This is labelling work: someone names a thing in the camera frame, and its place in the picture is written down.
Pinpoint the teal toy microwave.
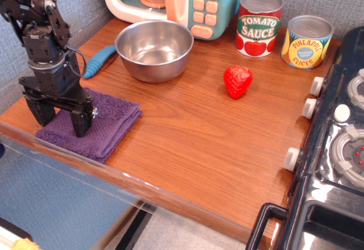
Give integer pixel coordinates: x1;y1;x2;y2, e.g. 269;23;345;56
105;0;239;40

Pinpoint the white stove knob upper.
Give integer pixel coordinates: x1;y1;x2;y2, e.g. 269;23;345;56
310;77;325;97

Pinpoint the white stove knob lower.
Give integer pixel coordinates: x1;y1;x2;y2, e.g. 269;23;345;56
283;147;300;172

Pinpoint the purple cloth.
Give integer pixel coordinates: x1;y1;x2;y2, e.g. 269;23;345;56
36;88;143;164

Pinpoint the black toy stove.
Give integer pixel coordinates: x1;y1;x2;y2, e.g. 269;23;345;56
246;27;363;249

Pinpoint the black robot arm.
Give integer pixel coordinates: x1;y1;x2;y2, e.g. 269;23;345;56
1;0;97;137

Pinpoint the tomato sauce can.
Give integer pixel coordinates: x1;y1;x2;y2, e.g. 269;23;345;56
235;0;283;57

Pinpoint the white stove knob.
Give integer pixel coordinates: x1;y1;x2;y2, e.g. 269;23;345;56
310;77;325;97
301;98;317;119
283;147;300;172

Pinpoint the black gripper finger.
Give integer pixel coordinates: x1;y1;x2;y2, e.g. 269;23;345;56
24;96;56;127
70;111;92;138

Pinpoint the red toy strawberry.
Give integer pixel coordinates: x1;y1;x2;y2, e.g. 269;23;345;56
224;66;253;99

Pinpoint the blue ribbed handle utensil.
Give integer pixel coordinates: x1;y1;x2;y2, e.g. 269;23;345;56
84;45;116;79

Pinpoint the white stove knob middle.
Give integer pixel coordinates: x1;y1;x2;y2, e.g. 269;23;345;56
301;98;317;119

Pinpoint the steel bowl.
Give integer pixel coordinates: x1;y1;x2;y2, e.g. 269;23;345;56
115;20;194;84

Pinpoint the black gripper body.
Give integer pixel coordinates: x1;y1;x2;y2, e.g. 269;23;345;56
19;53;98;118

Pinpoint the pineapple slices can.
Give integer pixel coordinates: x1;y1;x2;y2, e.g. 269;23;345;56
281;15;334;69

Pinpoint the yellow object bottom left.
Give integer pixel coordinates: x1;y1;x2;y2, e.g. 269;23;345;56
11;239;40;250

